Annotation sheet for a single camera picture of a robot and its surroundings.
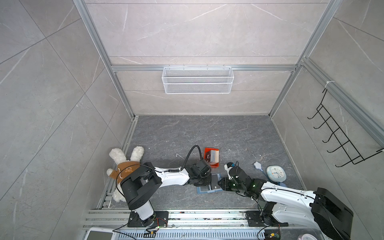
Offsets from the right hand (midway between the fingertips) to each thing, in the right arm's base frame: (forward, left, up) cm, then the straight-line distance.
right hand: (218, 182), depth 84 cm
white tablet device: (-23, +57, +4) cm, 62 cm away
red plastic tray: (+16, +5, 0) cm, 17 cm away
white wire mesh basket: (+60, +10, +28) cm, 67 cm away
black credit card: (-3, +8, 0) cm, 9 cm away
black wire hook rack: (-2, -51, +31) cm, 60 cm away
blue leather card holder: (-3, +11, 0) cm, 12 cm away
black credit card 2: (-1, +2, -1) cm, 2 cm away
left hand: (+2, +3, 0) cm, 3 cm away
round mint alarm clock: (+4, -35, 0) cm, 35 cm away
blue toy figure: (+10, -26, -1) cm, 28 cm away
